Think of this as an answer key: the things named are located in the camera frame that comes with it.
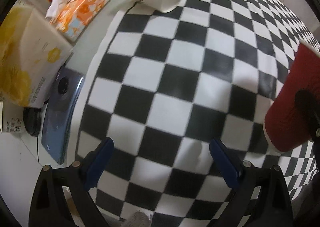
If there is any black round lid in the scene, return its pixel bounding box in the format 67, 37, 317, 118
23, 100, 49, 137

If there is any white ceramic mug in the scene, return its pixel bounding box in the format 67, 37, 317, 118
0, 100, 25, 133

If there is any blue smartphone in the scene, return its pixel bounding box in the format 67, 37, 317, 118
41, 66, 85, 165

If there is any black white checkered tablecloth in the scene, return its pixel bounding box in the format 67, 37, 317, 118
75, 0, 319, 226

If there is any yellow white paper bag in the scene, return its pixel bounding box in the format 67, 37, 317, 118
1, 5, 73, 108

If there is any orange tissue pack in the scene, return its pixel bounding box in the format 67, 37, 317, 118
46, 0, 110, 42

